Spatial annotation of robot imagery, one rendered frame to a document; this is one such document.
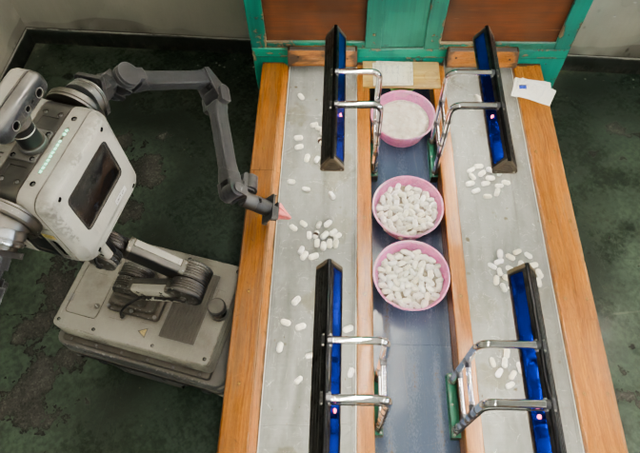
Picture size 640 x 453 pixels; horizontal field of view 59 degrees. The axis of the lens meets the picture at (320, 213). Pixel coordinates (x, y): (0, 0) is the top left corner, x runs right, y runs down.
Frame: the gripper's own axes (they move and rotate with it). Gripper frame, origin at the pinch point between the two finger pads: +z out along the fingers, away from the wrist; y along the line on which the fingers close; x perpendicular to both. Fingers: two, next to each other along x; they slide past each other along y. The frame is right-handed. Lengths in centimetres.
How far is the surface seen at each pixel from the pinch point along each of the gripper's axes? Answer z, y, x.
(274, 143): -2.9, 37.4, 9.4
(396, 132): 37, 46, -20
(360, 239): 23.2, -5.5, -13.1
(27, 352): -43, -29, 145
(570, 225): 81, 2, -63
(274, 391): 4, -60, 7
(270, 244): -1.0, -7.7, 9.1
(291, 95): 3, 65, 8
